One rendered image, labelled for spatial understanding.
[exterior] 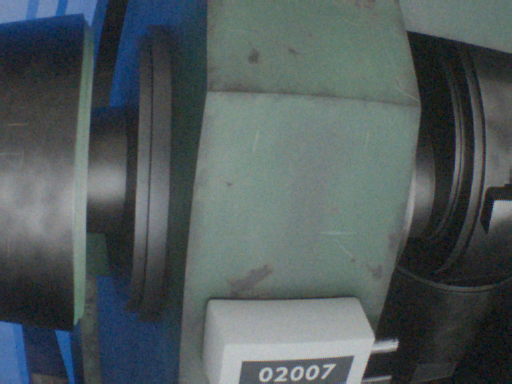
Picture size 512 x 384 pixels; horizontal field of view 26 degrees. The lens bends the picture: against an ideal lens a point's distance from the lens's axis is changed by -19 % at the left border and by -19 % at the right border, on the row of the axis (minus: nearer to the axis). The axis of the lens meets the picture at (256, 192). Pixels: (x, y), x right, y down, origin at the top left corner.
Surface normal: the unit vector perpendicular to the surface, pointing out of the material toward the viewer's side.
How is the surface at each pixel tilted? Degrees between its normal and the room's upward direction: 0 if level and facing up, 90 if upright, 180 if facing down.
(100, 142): 41
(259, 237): 90
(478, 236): 107
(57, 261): 94
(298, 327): 0
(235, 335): 0
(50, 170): 64
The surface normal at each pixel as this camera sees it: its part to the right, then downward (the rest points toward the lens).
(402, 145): 0.20, 0.46
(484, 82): 0.22, -0.39
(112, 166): 0.23, 0.02
